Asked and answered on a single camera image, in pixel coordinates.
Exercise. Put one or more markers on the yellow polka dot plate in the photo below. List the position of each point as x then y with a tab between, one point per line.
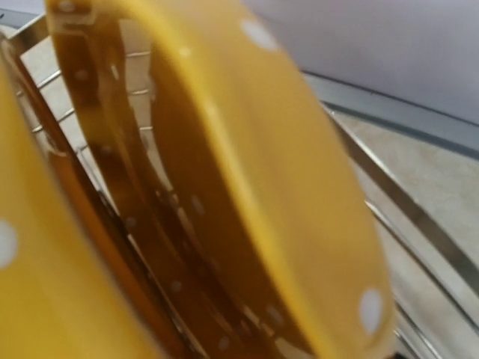
57	298
233	181

